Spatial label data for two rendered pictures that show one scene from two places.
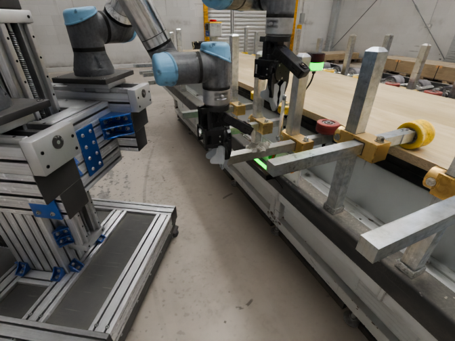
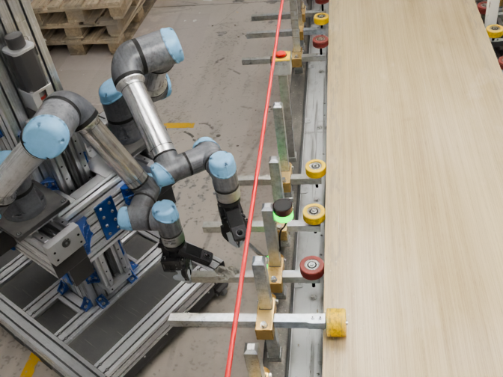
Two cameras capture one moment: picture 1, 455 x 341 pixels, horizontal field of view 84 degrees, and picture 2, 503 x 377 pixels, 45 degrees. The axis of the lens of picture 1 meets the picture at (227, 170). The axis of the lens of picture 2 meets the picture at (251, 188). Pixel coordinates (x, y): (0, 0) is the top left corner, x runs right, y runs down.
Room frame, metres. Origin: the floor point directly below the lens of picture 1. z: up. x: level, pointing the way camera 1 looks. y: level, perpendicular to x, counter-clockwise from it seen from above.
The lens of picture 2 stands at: (-0.27, -1.02, 2.41)
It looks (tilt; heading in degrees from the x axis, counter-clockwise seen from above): 41 degrees down; 36
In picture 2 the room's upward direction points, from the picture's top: 9 degrees counter-clockwise
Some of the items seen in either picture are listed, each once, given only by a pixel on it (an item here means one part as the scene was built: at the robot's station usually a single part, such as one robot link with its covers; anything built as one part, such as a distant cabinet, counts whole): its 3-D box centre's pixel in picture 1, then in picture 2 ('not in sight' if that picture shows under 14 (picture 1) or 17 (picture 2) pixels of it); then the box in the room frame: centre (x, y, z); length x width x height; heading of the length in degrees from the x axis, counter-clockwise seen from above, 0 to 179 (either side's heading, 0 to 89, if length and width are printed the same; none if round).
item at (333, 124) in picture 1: (325, 135); (312, 274); (0.88, -0.37, 0.85); 0.08 x 0.08 x 0.11
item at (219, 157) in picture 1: (219, 159); (182, 277); (0.68, 0.03, 0.86); 0.06 x 0.03 x 0.09; 114
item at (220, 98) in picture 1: (217, 97); (172, 236); (0.69, 0.03, 1.05); 0.08 x 0.08 x 0.05
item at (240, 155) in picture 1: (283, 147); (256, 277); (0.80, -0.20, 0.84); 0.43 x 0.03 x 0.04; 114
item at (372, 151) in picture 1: (359, 142); (266, 316); (0.61, -0.35, 0.95); 0.14 x 0.06 x 0.05; 24
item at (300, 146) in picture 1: (296, 141); (276, 272); (0.84, -0.25, 0.85); 0.14 x 0.06 x 0.05; 24
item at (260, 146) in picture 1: (259, 144); (226, 271); (0.76, -0.11, 0.87); 0.09 x 0.07 x 0.02; 114
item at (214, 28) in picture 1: (213, 30); (281, 63); (1.55, 0.08, 1.18); 0.07 x 0.07 x 0.08; 24
